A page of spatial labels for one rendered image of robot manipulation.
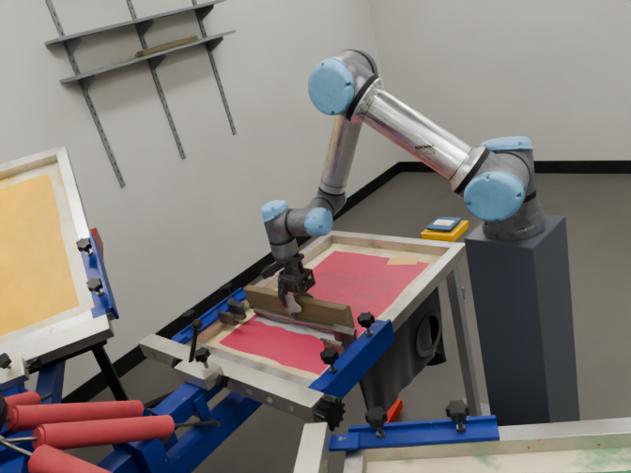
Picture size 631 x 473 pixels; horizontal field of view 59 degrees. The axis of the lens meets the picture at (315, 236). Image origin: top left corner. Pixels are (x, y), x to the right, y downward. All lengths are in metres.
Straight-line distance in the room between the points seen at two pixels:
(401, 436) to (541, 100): 4.06
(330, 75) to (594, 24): 3.66
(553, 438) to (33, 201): 1.77
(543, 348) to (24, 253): 1.59
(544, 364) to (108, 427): 1.03
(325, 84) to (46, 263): 1.14
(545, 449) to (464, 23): 4.24
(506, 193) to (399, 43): 4.27
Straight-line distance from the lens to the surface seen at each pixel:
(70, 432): 1.22
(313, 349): 1.58
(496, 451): 1.21
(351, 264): 1.97
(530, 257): 1.38
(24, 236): 2.09
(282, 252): 1.54
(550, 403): 1.64
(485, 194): 1.22
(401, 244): 1.97
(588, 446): 1.22
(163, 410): 1.43
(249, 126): 4.21
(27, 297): 1.94
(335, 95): 1.24
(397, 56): 5.44
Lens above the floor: 1.84
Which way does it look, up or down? 23 degrees down
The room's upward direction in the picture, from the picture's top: 15 degrees counter-clockwise
